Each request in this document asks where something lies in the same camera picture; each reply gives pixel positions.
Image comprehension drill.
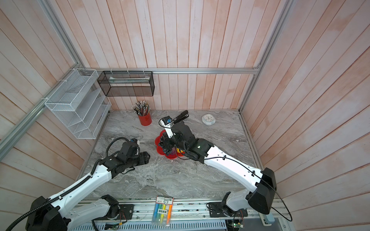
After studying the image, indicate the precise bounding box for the pack of highlighter markers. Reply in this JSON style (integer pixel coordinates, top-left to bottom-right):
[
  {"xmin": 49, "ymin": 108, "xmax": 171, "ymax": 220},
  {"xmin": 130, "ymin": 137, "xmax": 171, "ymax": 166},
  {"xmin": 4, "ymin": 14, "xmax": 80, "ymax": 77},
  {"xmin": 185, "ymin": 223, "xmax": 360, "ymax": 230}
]
[{"xmin": 152, "ymin": 196, "xmax": 173, "ymax": 227}]

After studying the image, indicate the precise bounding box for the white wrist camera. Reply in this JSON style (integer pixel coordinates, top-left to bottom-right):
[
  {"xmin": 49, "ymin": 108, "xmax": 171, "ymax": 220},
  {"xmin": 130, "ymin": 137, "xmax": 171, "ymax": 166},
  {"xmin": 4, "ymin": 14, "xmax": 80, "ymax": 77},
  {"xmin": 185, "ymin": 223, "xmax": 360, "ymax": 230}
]
[{"xmin": 159, "ymin": 116, "xmax": 174, "ymax": 139}]

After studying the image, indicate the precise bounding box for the red metal pencil bucket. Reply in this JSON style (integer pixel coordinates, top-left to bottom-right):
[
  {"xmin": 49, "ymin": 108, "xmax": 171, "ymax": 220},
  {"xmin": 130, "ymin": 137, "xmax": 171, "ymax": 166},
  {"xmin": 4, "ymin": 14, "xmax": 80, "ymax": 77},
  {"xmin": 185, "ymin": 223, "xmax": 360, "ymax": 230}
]
[{"xmin": 138, "ymin": 112, "xmax": 152, "ymax": 127}]

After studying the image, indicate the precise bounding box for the black wire mesh basket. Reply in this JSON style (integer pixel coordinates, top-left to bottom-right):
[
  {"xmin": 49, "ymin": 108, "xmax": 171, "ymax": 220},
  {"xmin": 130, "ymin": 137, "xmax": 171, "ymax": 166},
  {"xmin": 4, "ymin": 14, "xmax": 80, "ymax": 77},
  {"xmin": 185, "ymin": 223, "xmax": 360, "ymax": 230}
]
[{"xmin": 97, "ymin": 70, "xmax": 155, "ymax": 97}]

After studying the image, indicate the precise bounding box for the black stapler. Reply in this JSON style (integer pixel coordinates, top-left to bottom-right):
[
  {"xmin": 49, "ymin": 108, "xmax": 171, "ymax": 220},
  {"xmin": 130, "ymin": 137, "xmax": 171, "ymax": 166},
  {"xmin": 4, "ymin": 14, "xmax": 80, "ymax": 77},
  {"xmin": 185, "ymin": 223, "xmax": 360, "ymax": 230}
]
[{"xmin": 173, "ymin": 110, "xmax": 189, "ymax": 124}]

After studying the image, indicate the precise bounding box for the red flower-shaped fruit bowl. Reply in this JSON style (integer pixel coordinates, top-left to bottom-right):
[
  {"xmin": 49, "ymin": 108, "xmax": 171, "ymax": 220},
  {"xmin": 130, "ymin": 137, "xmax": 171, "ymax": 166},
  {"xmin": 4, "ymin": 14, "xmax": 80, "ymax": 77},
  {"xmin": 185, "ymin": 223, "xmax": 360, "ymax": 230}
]
[{"xmin": 155, "ymin": 130, "xmax": 184, "ymax": 159}]

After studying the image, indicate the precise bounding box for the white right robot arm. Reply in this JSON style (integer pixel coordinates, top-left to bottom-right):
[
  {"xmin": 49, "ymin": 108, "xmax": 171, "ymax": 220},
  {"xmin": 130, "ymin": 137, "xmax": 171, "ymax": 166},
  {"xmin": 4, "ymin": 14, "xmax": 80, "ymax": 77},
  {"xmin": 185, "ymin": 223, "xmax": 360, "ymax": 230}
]
[{"xmin": 159, "ymin": 116, "xmax": 279, "ymax": 216}]

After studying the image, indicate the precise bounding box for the white wire mesh shelf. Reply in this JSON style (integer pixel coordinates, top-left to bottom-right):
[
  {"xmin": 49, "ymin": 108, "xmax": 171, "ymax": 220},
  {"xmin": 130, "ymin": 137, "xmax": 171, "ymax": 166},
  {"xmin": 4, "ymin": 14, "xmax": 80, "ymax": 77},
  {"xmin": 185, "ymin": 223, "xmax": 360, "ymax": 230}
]
[{"xmin": 45, "ymin": 69, "xmax": 111, "ymax": 140}]

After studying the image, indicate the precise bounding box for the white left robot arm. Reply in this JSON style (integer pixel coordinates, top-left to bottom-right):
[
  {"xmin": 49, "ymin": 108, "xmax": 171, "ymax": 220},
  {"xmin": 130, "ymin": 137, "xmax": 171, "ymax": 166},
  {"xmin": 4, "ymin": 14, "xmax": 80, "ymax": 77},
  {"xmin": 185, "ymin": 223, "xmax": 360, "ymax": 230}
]
[{"xmin": 7, "ymin": 138, "xmax": 150, "ymax": 231}]

